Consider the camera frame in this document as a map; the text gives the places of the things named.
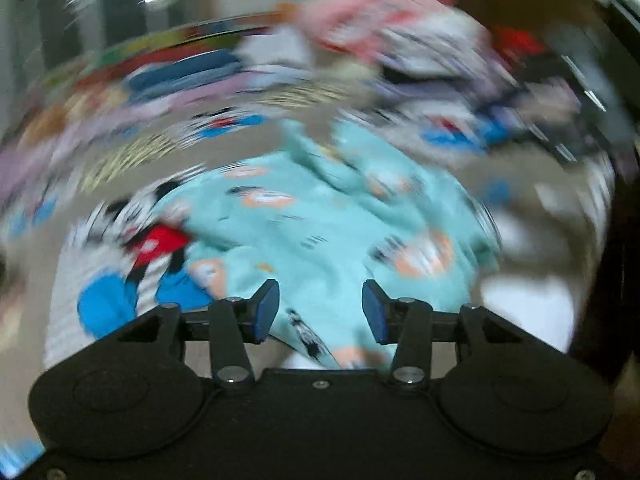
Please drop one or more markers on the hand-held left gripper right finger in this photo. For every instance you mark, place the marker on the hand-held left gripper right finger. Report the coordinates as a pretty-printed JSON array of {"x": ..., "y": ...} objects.
[{"x": 375, "y": 313}]

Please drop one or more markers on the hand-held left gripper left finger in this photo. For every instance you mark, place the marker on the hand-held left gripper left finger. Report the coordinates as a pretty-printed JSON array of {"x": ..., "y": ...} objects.
[{"x": 265, "y": 311}]

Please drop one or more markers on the light blue printed garment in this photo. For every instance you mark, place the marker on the light blue printed garment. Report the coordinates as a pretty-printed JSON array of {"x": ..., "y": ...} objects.
[{"x": 310, "y": 220}]

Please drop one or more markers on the pile of mixed clothes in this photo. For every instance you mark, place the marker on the pile of mixed clothes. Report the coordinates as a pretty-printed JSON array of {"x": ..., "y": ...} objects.
[{"x": 450, "y": 65}]

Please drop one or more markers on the cartoon mouse printed blanket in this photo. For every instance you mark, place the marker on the cartoon mouse printed blanket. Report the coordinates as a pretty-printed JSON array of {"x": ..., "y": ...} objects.
[{"x": 75, "y": 305}]

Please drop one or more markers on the blue folded jeans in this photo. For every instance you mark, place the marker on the blue folded jeans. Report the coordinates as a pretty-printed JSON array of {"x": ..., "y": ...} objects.
[{"x": 185, "y": 72}]

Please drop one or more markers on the purple blanket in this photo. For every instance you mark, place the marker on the purple blanket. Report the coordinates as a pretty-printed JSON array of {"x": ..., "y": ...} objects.
[{"x": 60, "y": 145}]

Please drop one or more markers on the white cloth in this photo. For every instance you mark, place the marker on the white cloth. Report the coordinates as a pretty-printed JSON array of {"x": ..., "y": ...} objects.
[{"x": 275, "y": 45}]

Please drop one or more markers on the colourful foam puzzle mat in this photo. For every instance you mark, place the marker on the colourful foam puzzle mat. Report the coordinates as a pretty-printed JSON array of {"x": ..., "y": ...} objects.
[{"x": 130, "y": 47}]

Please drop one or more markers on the pink folded quilt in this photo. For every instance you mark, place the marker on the pink folded quilt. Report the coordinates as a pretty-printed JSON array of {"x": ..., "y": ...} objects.
[{"x": 370, "y": 5}]

